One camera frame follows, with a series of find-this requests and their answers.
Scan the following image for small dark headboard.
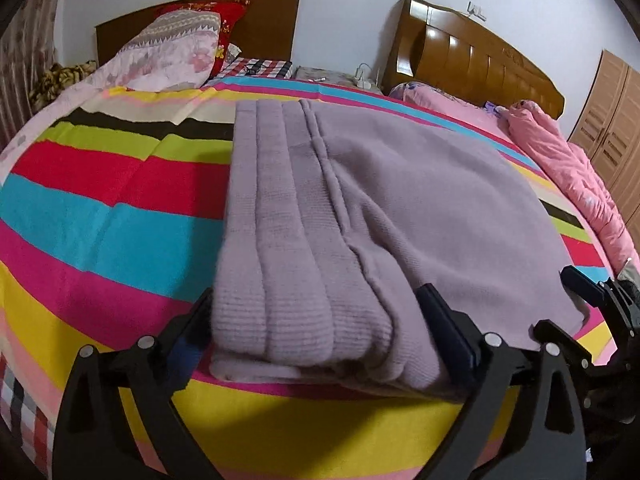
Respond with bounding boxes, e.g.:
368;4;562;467
96;0;300;65

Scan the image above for floral pink quilt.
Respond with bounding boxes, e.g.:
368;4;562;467
1;9;221;180

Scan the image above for white power strip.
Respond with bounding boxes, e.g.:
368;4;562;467
355;74;374;89

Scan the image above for large wooden headboard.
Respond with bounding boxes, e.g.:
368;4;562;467
380;0;565;119

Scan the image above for red embroidered pillow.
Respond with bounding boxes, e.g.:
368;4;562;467
154;0;250;77

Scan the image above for rainbow striped blanket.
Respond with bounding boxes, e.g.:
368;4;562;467
1;77;611;479

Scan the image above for yellow brown patterned blanket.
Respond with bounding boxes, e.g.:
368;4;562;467
28;60;98;114

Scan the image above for pink crumpled quilt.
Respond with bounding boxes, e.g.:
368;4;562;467
497;101;639;272

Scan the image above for wooden wardrobe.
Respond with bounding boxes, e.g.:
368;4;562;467
570;50;640;243

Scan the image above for floral pleated curtain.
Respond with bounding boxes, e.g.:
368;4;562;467
1;0;58;148

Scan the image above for purple sweatpants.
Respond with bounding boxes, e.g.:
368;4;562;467
209;100;588;396

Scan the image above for wall switch plate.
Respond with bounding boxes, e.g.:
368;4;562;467
466;1;487;22

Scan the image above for nightstand with floral cover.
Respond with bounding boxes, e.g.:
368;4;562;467
294;66;382;96

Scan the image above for plaid bed sheet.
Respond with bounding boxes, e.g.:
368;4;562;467
212;56;295;79

